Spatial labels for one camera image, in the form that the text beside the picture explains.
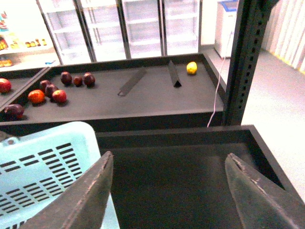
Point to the dark red apple front left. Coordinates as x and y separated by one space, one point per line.
15 111

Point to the black left display tray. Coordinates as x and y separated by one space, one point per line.
19 79

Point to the white shelf with bottles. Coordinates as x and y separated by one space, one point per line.
24 40

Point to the small red plum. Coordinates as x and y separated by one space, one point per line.
78 81

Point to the black lower display tray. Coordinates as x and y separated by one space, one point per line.
176 179

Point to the dark plum back left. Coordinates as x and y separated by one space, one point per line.
44 84

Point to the dark red apple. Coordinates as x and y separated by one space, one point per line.
89 79
15 111

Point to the dark plum back top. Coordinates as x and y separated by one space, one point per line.
66 78

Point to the black upper display tray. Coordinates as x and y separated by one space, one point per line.
153 103

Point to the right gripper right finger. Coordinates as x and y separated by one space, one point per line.
260 203

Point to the flat black divider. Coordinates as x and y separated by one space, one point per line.
127 87

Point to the right black shelf post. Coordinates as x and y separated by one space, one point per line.
251 22

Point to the white blue chest freezer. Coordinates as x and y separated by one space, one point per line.
225 26

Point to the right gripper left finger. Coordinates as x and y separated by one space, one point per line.
86 204

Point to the dark red apple right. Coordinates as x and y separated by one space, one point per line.
89 79

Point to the triangular black divider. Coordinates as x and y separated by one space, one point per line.
174 75

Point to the yellow lemon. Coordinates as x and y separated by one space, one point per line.
191 68

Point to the orange fruit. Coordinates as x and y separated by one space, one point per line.
36 96

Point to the glass door refrigerator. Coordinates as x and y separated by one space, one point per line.
84 31

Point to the red apple by post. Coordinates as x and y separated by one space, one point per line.
5 85

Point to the black display tray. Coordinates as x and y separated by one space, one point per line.
176 179
153 103
19 79

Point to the light blue plastic basket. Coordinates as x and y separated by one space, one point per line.
36 169

